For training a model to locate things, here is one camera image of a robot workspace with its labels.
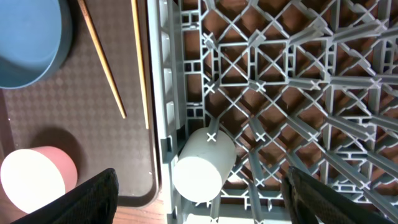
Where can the grey dishwasher rack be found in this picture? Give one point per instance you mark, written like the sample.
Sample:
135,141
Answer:
311,84

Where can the dark blue plate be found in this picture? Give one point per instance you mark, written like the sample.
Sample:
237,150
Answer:
36,36

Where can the pink bowl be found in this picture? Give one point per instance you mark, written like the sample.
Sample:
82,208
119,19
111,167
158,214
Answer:
33,178

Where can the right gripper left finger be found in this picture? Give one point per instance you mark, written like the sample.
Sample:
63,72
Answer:
94,201

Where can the right wooden chopstick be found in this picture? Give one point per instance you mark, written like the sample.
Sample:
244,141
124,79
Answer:
140,62

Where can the white cup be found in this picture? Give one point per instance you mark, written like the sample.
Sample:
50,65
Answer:
204,166

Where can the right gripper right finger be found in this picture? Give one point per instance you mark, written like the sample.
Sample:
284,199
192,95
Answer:
310,201

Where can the brown serving tray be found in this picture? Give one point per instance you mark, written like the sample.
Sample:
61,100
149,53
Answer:
75,110

